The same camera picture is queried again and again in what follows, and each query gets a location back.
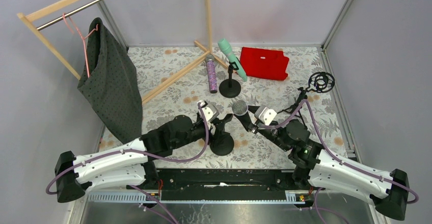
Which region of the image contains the dark grey dotted garment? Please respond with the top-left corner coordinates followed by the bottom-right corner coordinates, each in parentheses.
top-left (77, 17), bottom-right (143, 144)

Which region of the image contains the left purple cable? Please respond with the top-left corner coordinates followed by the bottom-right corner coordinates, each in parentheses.
top-left (45, 102), bottom-right (210, 224)

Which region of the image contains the wooden clothes rack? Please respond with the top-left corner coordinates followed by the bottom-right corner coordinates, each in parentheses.
top-left (17, 0), bottom-right (228, 105)

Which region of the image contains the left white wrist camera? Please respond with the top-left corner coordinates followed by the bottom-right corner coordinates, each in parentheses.
top-left (197, 100), bottom-right (220, 122)

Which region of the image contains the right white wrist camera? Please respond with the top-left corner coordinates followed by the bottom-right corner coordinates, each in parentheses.
top-left (254, 105), bottom-right (278, 126)

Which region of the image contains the black glitter microphone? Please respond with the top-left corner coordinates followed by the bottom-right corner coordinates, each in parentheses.
top-left (231, 100), bottom-right (256, 132)

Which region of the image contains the black round-base mic stand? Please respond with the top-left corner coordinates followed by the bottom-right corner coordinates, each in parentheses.
top-left (219, 64), bottom-right (241, 98)

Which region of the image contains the purple glitter microphone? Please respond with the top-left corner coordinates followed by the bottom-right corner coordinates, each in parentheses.
top-left (205, 54), bottom-right (218, 94)

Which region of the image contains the mint green microphone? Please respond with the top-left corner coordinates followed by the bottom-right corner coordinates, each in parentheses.
top-left (218, 38), bottom-right (248, 81)

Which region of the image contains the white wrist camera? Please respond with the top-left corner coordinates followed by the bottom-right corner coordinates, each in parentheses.
top-left (254, 105), bottom-right (278, 126)
top-left (197, 100), bottom-right (220, 122)

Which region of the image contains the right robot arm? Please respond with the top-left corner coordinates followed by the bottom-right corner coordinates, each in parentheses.
top-left (248, 106), bottom-right (409, 220)

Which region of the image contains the red folded cloth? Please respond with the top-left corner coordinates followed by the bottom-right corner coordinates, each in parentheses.
top-left (240, 47), bottom-right (289, 81)

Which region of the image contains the pink wire hanger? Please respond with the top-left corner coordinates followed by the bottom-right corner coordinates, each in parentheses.
top-left (62, 12), bottom-right (99, 78)

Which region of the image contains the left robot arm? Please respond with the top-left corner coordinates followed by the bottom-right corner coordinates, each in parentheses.
top-left (45, 114), bottom-right (233, 203)

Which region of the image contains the black tripod shock-mount stand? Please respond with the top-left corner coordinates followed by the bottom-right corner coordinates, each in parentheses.
top-left (278, 71), bottom-right (335, 115)

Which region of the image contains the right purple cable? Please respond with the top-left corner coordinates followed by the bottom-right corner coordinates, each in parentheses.
top-left (258, 99), bottom-right (419, 224)

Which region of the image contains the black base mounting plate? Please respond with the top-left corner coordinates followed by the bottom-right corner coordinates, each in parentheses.
top-left (138, 169), bottom-right (315, 202)

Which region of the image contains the purple cable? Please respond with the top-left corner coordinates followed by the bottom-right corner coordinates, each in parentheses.
top-left (258, 99), bottom-right (419, 224)
top-left (45, 102), bottom-right (210, 224)

